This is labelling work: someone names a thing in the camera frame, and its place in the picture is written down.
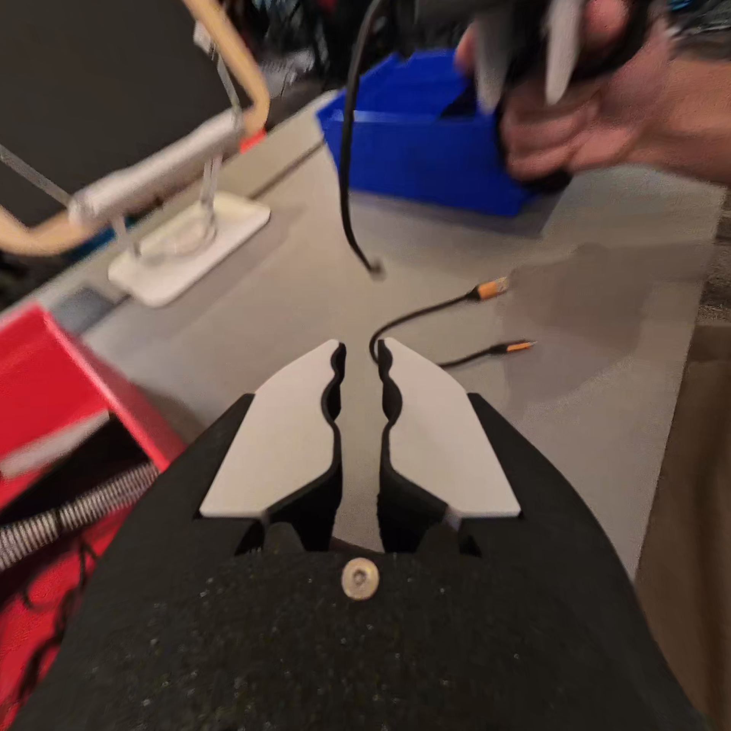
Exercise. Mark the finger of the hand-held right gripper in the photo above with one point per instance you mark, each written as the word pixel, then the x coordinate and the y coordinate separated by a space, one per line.
pixel 493 57
pixel 565 46

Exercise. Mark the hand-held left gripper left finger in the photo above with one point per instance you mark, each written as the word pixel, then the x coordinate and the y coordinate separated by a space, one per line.
pixel 268 457

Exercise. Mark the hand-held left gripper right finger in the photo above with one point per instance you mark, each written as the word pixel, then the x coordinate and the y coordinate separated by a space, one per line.
pixel 451 457

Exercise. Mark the blue plastic bin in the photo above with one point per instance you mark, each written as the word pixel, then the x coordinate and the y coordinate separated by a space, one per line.
pixel 411 160

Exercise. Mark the red plastic bin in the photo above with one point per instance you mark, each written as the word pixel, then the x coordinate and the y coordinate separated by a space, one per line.
pixel 46 366

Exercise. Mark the person's right forearm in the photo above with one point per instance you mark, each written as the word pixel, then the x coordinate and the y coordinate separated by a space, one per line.
pixel 703 126

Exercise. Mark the grey desk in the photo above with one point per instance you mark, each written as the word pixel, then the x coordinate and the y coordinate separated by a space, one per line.
pixel 571 343

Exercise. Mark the person's right hand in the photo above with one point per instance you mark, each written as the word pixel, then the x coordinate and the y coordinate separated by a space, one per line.
pixel 594 126

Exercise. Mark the black divider in red bin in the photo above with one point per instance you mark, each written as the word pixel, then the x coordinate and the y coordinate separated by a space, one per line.
pixel 109 463

